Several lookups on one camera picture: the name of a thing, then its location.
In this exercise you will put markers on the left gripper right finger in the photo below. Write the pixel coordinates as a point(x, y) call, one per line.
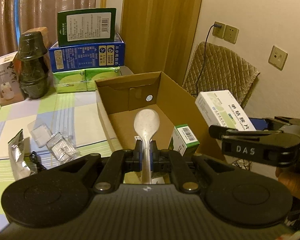
point(171, 162)

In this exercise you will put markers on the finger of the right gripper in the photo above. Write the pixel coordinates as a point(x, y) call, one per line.
point(217, 132)
point(272, 124)

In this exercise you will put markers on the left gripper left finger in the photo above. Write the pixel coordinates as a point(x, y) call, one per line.
point(116, 166)

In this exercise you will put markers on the white medicine tablet box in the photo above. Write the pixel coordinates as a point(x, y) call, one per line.
point(221, 108)

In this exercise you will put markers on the white plastic spoon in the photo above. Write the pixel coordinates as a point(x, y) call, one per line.
point(146, 124)

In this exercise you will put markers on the silver foil pouch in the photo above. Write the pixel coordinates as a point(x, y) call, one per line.
point(16, 154)

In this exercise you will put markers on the person's hand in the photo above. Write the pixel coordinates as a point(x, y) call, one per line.
point(290, 179)

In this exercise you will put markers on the small green white box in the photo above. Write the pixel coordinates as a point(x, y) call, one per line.
point(183, 141)

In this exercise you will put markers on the clear plastic clamshell with clip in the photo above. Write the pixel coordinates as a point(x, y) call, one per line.
point(61, 148)

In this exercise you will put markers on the brown cardboard box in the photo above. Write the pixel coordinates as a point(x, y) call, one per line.
point(120, 98)

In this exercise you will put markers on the checked tablecloth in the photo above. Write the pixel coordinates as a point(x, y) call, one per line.
point(74, 115)

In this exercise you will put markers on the quilted chair cushion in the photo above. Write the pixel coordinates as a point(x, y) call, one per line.
point(216, 67)

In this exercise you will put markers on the clear flat plastic tray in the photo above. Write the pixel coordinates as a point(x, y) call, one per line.
point(39, 132)

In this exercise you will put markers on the light green tissue pack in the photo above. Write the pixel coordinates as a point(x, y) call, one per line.
point(82, 80)

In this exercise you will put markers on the blue product box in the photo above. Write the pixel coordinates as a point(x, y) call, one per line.
point(90, 55)

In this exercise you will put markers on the white appliance product box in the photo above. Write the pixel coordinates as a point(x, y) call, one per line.
point(10, 91)

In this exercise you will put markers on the dark green product box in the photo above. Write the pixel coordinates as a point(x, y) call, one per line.
point(83, 26)

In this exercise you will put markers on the wall power socket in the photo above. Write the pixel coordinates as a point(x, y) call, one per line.
point(225, 32)

